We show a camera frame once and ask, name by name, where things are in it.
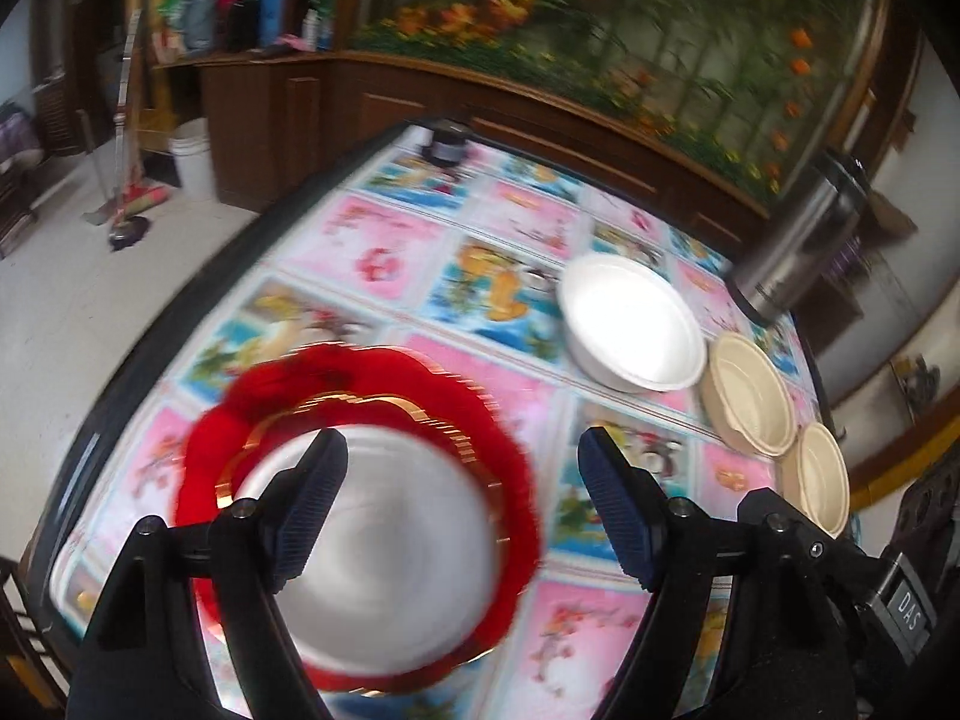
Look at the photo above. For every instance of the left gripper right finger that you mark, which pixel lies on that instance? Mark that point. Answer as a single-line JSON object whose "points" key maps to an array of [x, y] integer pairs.
{"points": [[675, 550]]}

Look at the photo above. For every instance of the small black jar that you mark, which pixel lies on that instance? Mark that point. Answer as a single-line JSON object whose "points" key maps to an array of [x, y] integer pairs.
{"points": [[447, 144]]}

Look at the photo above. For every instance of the grey kettle on counter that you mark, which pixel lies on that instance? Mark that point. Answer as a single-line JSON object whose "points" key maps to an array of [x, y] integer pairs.
{"points": [[198, 26]]}

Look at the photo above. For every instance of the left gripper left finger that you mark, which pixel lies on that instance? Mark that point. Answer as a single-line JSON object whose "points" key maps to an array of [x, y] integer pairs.
{"points": [[143, 656]]}

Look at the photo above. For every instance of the white bowl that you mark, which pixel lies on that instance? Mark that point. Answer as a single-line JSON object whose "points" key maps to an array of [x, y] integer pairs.
{"points": [[404, 567], [627, 328]]}

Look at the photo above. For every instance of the steel thermos jug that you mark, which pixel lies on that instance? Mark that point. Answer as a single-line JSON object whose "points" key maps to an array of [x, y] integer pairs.
{"points": [[817, 216]]}

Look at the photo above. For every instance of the wooden side counter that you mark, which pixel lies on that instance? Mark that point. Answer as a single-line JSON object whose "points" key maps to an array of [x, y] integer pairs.
{"points": [[273, 123]]}

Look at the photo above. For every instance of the beige bowl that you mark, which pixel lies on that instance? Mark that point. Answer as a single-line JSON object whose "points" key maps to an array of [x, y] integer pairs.
{"points": [[745, 398], [814, 479]]}

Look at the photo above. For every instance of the colourful fruit tablecloth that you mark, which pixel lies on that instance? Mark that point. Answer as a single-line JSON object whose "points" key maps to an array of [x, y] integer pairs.
{"points": [[441, 283]]}

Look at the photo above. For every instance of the white bucket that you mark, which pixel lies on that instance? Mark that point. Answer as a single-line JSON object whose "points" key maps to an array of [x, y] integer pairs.
{"points": [[190, 148]]}

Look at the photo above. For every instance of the blue container on counter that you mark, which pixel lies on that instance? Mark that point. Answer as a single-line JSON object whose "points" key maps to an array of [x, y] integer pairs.
{"points": [[271, 17]]}

